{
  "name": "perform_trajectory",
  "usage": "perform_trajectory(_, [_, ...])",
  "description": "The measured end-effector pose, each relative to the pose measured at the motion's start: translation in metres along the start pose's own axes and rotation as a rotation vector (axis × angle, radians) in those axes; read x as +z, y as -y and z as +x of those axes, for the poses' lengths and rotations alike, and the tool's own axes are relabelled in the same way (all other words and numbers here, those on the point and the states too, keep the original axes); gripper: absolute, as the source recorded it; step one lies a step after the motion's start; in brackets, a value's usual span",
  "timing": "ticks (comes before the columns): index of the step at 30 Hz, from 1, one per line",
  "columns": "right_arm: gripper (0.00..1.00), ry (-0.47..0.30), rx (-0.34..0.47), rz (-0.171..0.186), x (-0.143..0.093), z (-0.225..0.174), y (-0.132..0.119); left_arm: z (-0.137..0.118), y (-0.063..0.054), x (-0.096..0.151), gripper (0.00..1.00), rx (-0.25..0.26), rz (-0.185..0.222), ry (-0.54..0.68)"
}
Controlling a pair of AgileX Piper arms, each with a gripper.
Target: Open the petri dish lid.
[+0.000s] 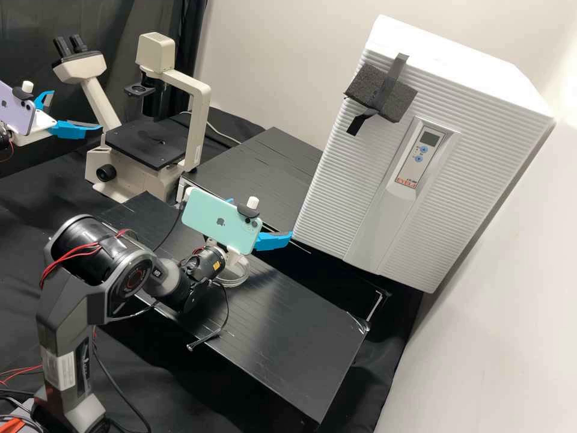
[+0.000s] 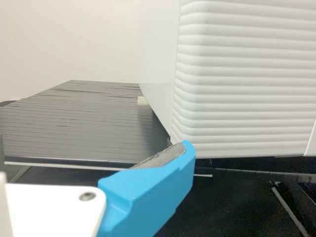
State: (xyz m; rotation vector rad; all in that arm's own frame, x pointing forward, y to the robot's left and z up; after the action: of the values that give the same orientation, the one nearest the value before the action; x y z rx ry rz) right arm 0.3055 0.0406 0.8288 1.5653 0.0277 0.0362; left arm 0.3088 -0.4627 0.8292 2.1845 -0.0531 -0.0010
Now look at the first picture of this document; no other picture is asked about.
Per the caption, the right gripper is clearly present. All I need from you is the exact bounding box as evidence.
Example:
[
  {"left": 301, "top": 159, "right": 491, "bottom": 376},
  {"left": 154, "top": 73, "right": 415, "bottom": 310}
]
[{"left": 224, "top": 198, "right": 295, "bottom": 271}]

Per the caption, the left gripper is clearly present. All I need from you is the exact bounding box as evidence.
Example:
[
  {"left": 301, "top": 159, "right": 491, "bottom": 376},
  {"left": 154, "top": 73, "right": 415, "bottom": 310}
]
[{"left": 12, "top": 90, "right": 104, "bottom": 147}]

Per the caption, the petri dish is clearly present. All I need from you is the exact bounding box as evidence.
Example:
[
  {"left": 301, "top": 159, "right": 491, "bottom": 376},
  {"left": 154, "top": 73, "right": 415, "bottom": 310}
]
[{"left": 215, "top": 260, "right": 250, "bottom": 290}]

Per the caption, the black platform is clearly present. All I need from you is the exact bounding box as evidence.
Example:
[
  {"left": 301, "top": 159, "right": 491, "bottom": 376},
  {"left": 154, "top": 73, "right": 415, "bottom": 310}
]
[
  {"left": 259, "top": 234, "right": 394, "bottom": 334},
  {"left": 96, "top": 191, "right": 384, "bottom": 428},
  {"left": 177, "top": 127, "right": 326, "bottom": 236}
]

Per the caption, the cream microscope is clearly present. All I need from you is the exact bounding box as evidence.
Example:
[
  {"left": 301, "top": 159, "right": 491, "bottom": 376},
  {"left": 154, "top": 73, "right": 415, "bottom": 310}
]
[{"left": 51, "top": 32, "right": 213, "bottom": 204}]

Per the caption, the incubator door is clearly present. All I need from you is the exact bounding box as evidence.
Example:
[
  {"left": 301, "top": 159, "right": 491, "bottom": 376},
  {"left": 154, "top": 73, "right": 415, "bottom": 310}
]
[{"left": 292, "top": 43, "right": 555, "bottom": 295}]

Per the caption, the white incubator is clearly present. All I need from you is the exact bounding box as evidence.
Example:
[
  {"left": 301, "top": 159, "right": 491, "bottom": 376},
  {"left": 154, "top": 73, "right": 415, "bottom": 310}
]
[{"left": 359, "top": 14, "right": 556, "bottom": 132}]

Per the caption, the right wrist camera phone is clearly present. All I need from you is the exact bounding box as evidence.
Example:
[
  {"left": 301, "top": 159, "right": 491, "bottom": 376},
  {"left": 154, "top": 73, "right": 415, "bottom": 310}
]
[{"left": 179, "top": 186, "right": 264, "bottom": 269}]

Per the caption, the wrist camera phone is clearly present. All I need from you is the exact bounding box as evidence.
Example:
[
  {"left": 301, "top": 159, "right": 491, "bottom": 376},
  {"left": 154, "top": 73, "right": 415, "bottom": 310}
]
[
  {"left": 0, "top": 79, "right": 38, "bottom": 137},
  {"left": 179, "top": 186, "right": 264, "bottom": 269}
]

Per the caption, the left wrist camera phone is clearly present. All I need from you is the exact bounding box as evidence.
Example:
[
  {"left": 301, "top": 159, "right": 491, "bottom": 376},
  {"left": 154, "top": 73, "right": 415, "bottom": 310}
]
[{"left": 0, "top": 79, "right": 38, "bottom": 137}]

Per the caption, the black cable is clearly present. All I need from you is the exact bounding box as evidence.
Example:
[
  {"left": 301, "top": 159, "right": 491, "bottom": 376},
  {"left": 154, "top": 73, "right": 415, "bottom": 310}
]
[
  {"left": 91, "top": 331, "right": 152, "bottom": 433},
  {"left": 150, "top": 203, "right": 186, "bottom": 254},
  {"left": 185, "top": 281, "right": 231, "bottom": 352}
]

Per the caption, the white cable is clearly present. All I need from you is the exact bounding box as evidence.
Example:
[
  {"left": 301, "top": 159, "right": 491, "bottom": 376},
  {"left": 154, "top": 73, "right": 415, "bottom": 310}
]
[{"left": 204, "top": 123, "right": 247, "bottom": 146}]

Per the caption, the red wire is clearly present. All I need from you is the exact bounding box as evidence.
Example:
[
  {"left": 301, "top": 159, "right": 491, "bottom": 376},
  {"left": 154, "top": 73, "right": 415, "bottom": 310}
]
[{"left": 0, "top": 366, "right": 44, "bottom": 385}]

